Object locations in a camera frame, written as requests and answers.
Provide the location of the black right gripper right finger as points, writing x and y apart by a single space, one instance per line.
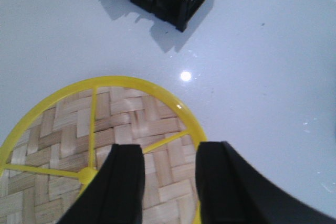
230 190

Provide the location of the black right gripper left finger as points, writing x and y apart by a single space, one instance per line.
115 195

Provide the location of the woven bamboo steamer lid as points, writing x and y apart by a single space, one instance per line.
57 148

